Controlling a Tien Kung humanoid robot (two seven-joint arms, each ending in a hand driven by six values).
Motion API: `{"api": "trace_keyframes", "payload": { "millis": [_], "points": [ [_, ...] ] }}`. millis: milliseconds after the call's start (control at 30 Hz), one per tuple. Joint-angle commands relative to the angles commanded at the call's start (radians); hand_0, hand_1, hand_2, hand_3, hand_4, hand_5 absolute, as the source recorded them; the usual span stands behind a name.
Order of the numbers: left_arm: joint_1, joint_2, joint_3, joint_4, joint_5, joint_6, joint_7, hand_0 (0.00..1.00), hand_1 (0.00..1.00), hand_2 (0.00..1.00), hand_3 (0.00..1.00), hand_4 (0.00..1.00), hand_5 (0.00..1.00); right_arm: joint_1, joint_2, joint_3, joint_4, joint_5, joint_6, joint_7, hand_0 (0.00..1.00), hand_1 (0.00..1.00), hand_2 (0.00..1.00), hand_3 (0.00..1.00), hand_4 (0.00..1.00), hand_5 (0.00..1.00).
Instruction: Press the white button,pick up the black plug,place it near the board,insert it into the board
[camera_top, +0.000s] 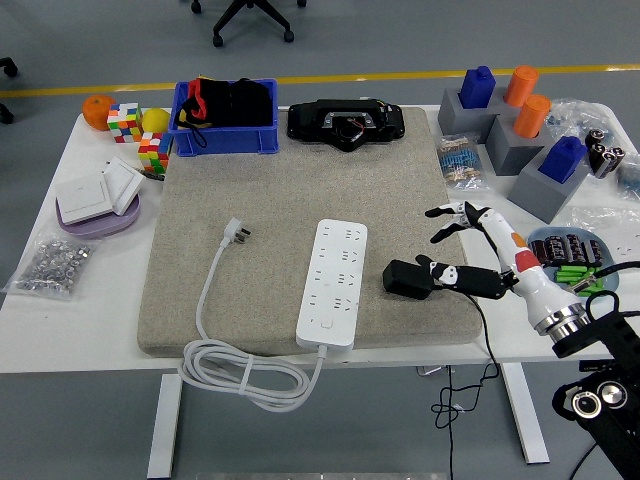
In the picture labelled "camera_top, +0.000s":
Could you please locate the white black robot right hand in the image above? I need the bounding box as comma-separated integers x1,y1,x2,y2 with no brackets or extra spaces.
414,200,581,327

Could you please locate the black power adapter plug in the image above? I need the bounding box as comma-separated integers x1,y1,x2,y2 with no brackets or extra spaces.
382,258,436,301

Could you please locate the thin black adapter cord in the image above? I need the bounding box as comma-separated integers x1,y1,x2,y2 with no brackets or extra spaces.
432,292,501,480

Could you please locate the white power strip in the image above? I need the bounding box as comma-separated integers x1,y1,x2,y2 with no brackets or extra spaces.
295,218,369,351

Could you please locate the pile of green batteries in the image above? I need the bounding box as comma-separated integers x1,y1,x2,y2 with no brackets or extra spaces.
554,264,607,297

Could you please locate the row of black capacitors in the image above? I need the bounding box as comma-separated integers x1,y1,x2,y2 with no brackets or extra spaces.
530,233,605,269

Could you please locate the light blue oval plate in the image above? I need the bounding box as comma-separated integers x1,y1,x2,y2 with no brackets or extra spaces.
526,226,621,305

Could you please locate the empty-looking clear plastic bag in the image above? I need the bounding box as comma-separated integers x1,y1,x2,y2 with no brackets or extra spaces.
569,203,640,266

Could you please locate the black table control panel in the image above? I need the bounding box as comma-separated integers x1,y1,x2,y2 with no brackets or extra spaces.
578,358,617,374

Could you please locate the blue square peg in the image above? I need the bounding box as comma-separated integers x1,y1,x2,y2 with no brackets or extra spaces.
458,65,497,110
537,135,589,185

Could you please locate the white table leg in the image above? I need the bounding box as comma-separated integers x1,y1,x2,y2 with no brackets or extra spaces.
146,373,184,480
499,362,551,465

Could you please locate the clear bag of resistors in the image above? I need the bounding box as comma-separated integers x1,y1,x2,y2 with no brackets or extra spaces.
436,132,491,192

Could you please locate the clear bag with blue items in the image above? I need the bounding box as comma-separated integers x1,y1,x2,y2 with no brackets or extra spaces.
614,152,640,201

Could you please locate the bag of black cylinder cells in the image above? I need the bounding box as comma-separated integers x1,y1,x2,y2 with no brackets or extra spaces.
584,127,627,180

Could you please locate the orange cylinder peg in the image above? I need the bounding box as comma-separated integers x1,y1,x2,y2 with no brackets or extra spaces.
512,94,552,140
503,64,540,108

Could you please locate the clear bag of blue parts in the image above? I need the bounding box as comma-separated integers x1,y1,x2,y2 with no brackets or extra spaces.
544,97,619,146

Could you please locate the wide grey peg block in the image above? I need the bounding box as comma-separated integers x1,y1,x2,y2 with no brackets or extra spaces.
437,86,511,145

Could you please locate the grey-brown felt mat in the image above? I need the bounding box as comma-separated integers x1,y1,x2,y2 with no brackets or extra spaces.
137,106,484,359

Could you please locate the black electronic device housing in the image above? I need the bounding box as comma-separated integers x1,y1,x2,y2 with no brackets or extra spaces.
287,98,406,153

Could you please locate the blue plastic bin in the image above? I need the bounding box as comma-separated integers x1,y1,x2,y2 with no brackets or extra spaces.
168,78,280,157

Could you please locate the black and red fabric bundle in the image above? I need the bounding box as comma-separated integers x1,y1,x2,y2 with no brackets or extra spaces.
173,76,275,149

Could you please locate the black office chair base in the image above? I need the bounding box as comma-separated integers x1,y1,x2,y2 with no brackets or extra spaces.
191,0,308,49

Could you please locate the colourful puzzle cube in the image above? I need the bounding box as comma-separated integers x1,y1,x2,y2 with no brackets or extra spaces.
106,102,144,145
137,131,174,175

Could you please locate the yellow lemon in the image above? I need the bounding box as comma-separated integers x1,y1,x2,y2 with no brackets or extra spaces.
141,107,172,135

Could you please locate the purple oval tray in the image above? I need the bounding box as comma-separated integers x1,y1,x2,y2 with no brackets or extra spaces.
54,192,143,240

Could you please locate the orange fruit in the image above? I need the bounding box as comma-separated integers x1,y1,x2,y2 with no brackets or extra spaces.
81,94,117,132

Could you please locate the clear bag of metal nuts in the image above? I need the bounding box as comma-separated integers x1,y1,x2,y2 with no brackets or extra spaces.
2,232,101,302

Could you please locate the black chair castor base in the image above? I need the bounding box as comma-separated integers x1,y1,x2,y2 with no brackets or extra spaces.
0,56,20,125

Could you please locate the white power cord with plug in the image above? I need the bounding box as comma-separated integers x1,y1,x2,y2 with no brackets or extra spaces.
178,217,330,414

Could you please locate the white wall switch panel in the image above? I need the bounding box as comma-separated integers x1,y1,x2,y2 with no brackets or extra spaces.
102,156,146,217
54,173,114,226

